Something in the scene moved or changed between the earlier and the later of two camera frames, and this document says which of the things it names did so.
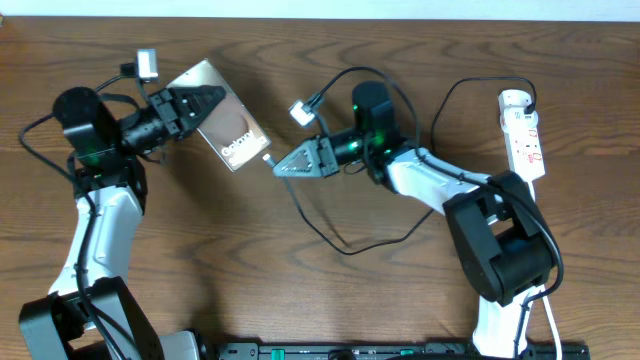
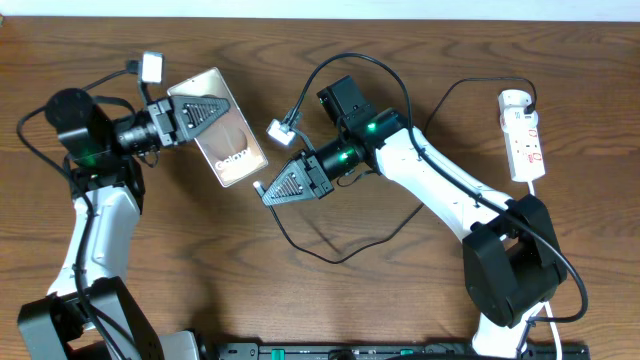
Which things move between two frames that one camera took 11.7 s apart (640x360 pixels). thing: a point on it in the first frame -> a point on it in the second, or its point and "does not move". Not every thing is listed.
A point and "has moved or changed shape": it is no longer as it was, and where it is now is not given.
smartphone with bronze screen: [228, 128] has moved or changed shape
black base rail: [393, 351] does not move
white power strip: [522, 133] does not move
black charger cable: [432, 148] -> [416, 210]
